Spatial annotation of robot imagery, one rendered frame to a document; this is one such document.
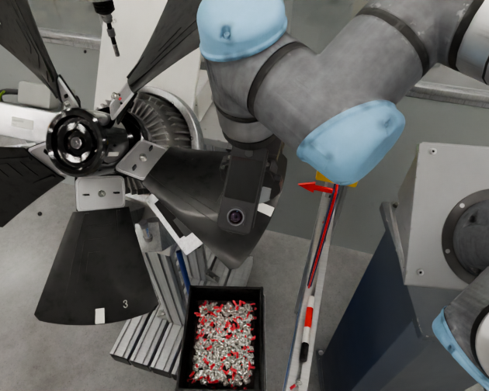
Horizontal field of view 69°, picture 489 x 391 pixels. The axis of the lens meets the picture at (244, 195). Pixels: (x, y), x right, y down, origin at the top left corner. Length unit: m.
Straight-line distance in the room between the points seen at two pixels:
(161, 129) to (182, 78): 0.17
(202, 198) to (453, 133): 1.02
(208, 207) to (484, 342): 0.42
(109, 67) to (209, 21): 0.70
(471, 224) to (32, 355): 1.73
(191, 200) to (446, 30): 0.44
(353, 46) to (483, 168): 0.53
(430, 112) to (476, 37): 1.07
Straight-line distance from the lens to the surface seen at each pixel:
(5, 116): 1.01
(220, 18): 0.31
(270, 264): 1.89
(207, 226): 0.60
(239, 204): 0.45
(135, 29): 0.98
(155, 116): 0.78
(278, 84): 0.30
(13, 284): 2.16
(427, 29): 0.32
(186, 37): 0.64
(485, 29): 0.31
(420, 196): 0.74
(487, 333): 0.55
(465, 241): 0.74
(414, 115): 1.37
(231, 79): 0.32
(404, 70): 0.31
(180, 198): 0.62
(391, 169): 1.52
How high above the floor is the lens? 1.62
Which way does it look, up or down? 48 degrees down
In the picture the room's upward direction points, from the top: straight up
